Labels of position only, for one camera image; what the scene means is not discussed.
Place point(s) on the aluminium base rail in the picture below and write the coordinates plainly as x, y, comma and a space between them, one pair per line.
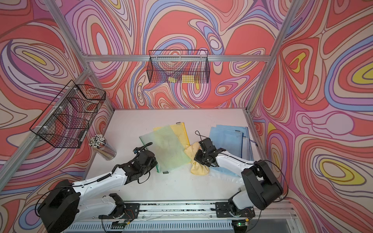
194, 217

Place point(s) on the yellow document bag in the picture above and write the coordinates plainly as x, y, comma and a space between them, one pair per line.
180, 134

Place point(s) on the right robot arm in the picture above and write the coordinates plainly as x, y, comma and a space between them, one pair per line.
261, 187

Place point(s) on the black wire basket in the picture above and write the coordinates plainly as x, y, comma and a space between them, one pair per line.
163, 64
66, 120

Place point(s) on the yellow sponge in basket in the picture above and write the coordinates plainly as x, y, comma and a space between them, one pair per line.
182, 79

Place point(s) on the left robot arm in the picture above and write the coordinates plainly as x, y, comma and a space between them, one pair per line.
70, 202

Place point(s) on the clear pencil holder cup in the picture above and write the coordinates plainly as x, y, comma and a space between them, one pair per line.
101, 145

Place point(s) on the green zip document bag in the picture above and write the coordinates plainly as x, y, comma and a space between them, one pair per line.
167, 148

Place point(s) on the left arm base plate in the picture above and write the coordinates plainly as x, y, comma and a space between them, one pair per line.
128, 211

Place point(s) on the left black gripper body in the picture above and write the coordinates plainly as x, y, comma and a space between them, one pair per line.
153, 164

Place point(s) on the yellow wiping cloth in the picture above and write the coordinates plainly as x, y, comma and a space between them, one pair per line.
197, 168

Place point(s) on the black wire basket left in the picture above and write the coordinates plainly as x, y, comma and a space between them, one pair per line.
66, 120

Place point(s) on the light blue mesh document bag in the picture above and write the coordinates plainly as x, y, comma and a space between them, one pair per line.
235, 139

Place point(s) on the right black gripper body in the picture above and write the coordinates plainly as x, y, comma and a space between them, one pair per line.
201, 157

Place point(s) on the black wire basket back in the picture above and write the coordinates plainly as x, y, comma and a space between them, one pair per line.
163, 64

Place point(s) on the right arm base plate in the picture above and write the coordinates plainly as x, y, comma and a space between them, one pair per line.
226, 209

